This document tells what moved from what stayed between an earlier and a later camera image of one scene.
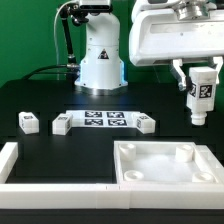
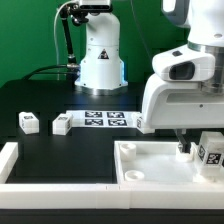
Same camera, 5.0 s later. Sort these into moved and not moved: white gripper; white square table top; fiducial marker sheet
Moved: white gripper
Not moved: fiducial marker sheet; white square table top
